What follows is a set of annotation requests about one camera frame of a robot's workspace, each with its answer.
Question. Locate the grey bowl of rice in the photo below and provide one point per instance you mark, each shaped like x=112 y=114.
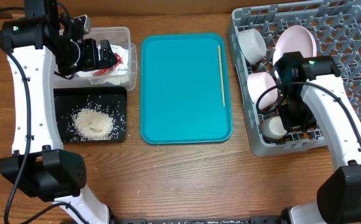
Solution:
x=252 y=45

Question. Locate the large white plate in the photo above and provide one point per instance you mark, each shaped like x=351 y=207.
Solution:
x=294 y=44

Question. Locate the pile of white rice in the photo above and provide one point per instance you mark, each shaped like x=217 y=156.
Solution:
x=98 y=123

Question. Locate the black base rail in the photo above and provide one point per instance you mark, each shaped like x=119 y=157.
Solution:
x=270 y=219

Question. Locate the teal serving tray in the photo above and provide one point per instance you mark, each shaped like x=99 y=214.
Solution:
x=181 y=98

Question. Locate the black plastic tray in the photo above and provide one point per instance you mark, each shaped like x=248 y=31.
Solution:
x=66 y=99

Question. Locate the grey dishwasher rack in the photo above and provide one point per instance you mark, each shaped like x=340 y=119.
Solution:
x=336 y=28

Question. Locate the red snack wrapper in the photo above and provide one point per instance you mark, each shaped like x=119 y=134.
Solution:
x=108 y=70

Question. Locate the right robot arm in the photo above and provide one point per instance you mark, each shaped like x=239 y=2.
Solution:
x=315 y=96

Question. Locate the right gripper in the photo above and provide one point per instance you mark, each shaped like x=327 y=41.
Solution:
x=294 y=121

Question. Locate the white paper cup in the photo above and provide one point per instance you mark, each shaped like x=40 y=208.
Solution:
x=272 y=128

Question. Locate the wooden chopstick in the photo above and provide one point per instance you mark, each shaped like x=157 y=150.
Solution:
x=221 y=74

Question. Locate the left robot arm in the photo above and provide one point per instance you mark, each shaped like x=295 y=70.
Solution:
x=41 y=45

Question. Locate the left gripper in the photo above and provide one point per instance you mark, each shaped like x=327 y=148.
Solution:
x=93 y=62

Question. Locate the clear plastic waste bin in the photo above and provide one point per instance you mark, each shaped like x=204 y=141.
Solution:
x=116 y=36

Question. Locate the small white plate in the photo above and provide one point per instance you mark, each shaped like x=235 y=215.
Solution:
x=257 y=84

